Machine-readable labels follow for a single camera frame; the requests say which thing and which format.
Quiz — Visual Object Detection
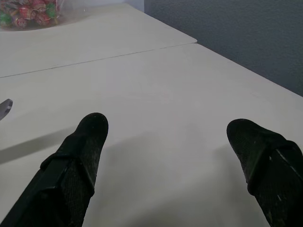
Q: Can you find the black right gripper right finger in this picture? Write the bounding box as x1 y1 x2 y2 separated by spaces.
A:
226 118 303 227

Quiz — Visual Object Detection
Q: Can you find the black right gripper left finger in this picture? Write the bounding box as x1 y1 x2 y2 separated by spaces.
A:
0 112 109 227

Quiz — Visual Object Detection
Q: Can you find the silver metal knife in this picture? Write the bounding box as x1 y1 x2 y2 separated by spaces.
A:
0 98 14 121

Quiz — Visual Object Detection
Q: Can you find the clear container of wrapped candies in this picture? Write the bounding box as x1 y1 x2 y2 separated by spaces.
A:
0 0 93 31

